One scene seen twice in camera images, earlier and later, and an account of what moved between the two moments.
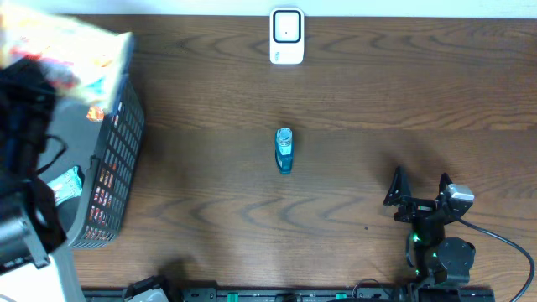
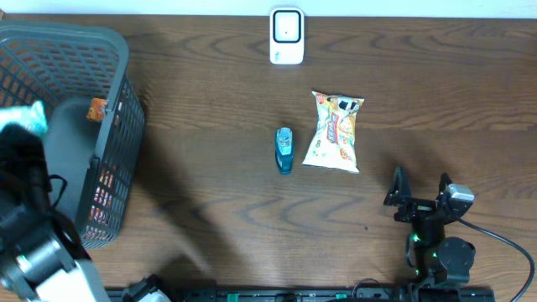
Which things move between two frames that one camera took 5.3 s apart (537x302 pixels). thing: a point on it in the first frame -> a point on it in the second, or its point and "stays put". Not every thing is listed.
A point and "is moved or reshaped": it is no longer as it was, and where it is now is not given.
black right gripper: [417, 207] stays put
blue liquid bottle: [284, 150] stays put
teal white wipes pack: [69, 185] is moved or reshaped
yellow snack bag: [83, 59] -> [333, 143]
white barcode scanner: [287, 35] stays put
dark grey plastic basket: [107, 145] stays put
